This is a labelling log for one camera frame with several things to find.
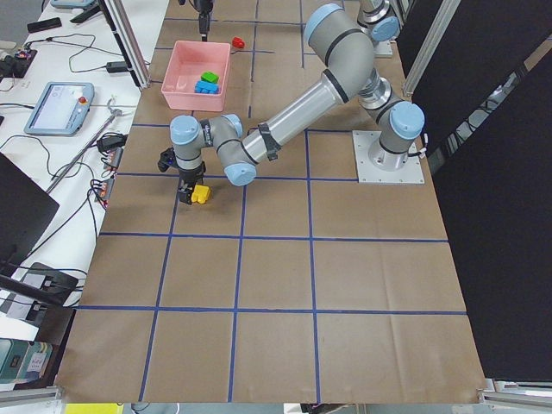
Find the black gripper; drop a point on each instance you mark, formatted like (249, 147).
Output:
(203, 9)
(191, 175)

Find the yellow toy block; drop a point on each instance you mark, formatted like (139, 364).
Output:
(201, 194)

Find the red toy block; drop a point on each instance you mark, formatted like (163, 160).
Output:
(238, 43)

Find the green toy block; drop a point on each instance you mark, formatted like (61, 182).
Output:
(210, 77)

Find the blue toy block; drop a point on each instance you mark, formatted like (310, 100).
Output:
(205, 87)

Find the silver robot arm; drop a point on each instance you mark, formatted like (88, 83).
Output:
(377, 19)
(348, 55)

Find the pink plastic box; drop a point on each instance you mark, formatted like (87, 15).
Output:
(188, 62)

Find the black power adapter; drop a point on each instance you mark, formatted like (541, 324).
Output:
(116, 67)

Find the teach pendant tablet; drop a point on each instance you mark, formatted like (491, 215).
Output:
(61, 109)

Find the black monitor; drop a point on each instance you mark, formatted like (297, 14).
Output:
(26, 212)

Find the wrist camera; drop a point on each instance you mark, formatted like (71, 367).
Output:
(166, 160)

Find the aluminium frame post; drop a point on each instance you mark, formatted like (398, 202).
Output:
(119, 23)

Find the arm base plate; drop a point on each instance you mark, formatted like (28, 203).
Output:
(376, 166)

